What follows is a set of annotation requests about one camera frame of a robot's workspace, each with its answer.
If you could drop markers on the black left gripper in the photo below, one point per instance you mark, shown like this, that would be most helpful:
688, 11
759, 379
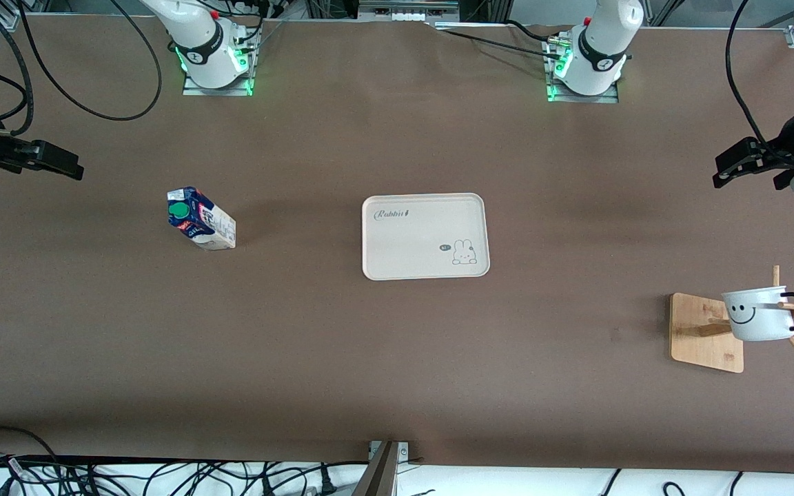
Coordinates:
788, 141

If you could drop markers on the blue milk carton green cap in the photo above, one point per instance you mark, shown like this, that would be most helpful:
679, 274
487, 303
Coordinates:
211, 227

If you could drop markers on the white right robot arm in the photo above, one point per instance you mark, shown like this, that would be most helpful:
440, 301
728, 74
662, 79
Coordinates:
204, 41

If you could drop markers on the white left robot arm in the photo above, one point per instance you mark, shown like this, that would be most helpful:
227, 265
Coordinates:
600, 48

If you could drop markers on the cream rabbit print tray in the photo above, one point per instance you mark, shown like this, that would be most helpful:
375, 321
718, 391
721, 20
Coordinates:
411, 241

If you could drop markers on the wooden mug stand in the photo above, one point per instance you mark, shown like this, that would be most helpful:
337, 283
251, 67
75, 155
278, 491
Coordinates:
700, 344

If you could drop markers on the brown paper table cover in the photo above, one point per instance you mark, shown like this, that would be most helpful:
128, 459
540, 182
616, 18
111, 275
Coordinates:
300, 344

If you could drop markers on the black power plug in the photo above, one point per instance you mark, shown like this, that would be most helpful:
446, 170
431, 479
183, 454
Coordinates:
328, 486

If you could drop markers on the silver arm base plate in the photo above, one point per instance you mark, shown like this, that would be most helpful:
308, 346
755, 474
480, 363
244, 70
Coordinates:
197, 90
553, 93

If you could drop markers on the aluminium frame rail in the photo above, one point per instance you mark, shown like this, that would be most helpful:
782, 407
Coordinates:
407, 8

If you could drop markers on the silver pole bracket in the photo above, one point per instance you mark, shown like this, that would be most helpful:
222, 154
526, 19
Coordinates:
404, 451

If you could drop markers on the dark metal camera pole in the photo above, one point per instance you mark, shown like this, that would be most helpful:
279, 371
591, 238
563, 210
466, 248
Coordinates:
380, 475

